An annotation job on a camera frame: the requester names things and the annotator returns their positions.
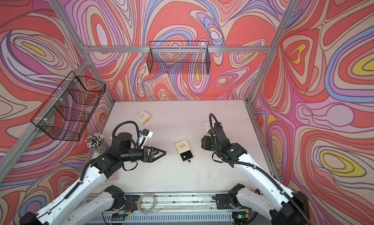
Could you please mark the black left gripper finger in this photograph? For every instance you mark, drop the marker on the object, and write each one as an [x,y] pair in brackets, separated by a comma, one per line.
[153,158]
[157,152]

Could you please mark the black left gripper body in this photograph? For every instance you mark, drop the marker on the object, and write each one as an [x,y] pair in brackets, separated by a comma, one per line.
[135,155]

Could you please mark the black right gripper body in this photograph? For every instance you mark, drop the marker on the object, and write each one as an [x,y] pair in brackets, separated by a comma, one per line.
[208,145]

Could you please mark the cream drawer jewelry box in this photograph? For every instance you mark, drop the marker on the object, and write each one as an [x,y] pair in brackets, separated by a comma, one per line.
[207,127]

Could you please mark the small cream jewelry box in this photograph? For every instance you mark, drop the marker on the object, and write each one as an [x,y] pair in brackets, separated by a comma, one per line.
[184,149]

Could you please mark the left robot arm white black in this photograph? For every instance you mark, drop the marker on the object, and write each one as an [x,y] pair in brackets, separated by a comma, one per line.
[57,211]

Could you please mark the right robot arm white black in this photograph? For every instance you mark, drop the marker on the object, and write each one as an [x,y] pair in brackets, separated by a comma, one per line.
[276,202]

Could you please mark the cream jewelry box far left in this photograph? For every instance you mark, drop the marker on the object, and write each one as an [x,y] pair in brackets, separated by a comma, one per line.
[143,117]

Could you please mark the clear cup of pens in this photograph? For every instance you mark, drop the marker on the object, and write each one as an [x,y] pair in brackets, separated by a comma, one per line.
[97,142]

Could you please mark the white desk calculator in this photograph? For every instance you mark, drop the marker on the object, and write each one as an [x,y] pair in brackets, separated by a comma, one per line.
[115,177]

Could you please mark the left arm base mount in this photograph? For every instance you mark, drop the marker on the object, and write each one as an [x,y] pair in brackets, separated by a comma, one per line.
[123,204]

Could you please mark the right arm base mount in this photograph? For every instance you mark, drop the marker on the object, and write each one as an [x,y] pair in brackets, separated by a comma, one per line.
[229,201]

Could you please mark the black wire basket left wall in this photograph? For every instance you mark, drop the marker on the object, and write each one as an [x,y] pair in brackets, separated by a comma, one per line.
[72,105]

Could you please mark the black wire basket wall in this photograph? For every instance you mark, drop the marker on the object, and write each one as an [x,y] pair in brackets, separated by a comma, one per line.
[72,105]
[179,57]

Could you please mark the black wire basket back wall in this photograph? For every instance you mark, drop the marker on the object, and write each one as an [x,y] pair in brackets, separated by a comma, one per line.
[179,57]

